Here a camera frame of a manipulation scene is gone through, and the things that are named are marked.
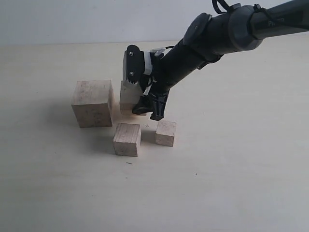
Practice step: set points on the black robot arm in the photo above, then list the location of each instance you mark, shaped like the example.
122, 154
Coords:
236, 28

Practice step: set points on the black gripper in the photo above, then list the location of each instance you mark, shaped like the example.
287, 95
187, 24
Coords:
154, 97

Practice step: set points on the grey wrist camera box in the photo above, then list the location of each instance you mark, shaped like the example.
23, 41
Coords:
136, 63

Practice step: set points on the third largest wooden cube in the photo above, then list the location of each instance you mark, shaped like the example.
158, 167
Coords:
126, 140

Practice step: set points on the smallest wooden cube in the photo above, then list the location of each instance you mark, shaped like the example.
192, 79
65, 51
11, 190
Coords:
165, 133

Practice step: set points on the second largest wooden cube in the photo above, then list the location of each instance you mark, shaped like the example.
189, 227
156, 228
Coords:
129, 97

